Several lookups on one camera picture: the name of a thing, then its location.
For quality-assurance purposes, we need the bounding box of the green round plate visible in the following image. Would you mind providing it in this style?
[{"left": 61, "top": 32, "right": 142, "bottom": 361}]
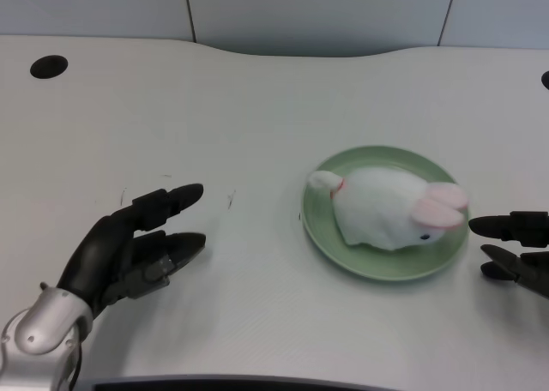
[{"left": 301, "top": 145, "right": 470, "bottom": 283}]

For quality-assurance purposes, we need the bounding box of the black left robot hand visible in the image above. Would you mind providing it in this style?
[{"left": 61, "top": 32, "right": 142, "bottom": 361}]
[{"left": 56, "top": 183, "right": 208, "bottom": 320}]

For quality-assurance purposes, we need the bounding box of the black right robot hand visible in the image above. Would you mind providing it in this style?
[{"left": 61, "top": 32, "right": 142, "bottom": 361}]
[{"left": 468, "top": 210, "right": 549, "bottom": 300}]

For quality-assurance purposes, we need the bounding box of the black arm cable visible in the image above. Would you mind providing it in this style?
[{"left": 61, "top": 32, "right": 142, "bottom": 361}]
[{"left": 68, "top": 343, "right": 83, "bottom": 388}]

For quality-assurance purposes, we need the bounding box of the white rabbit plush doll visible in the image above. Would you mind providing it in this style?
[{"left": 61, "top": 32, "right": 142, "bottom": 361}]
[{"left": 306, "top": 166, "right": 469, "bottom": 251}]

